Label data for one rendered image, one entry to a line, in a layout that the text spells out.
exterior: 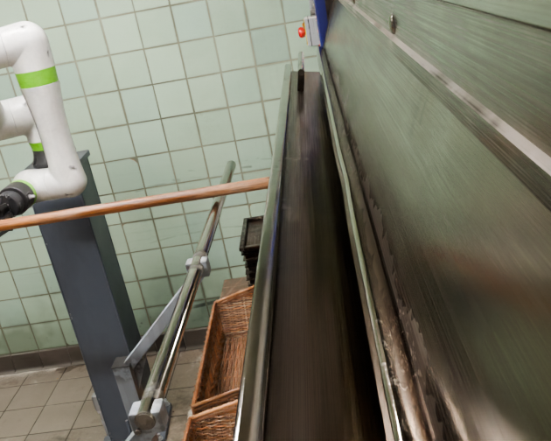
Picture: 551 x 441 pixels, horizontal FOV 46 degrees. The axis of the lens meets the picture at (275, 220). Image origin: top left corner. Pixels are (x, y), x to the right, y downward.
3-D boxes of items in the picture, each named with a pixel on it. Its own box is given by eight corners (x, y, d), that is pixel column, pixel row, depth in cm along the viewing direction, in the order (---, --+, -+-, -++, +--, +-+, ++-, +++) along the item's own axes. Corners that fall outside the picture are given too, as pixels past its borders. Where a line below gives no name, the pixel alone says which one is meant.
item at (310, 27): (325, 40, 249) (322, 13, 245) (327, 43, 239) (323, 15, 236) (307, 44, 249) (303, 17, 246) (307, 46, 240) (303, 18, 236)
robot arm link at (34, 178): (25, 199, 214) (15, 167, 210) (62, 193, 213) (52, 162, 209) (8, 214, 201) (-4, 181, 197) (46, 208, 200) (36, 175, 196)
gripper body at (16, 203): (19, 186, 191) (6, 197, 183) (28, 213, 194) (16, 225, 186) (-5, 191, 192) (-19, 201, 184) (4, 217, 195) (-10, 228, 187)
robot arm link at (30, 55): (-5, 25, 190) (-3, 26, 179) (38, 17, 194) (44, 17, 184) (14, 87, 196) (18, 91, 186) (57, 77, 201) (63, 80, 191)
